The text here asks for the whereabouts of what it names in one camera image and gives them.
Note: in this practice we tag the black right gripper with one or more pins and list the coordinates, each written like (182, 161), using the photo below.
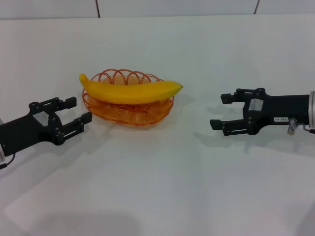
(278, 110)

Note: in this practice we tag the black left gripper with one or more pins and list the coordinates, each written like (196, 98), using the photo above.
(22, 132)

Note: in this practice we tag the orange woven plastic basket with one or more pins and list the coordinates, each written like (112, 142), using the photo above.
(128, 113)

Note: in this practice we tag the yellow banana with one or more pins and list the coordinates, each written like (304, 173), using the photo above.
(128, 92)

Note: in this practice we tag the silver right connector plug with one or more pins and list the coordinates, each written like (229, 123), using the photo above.
(292, 126)

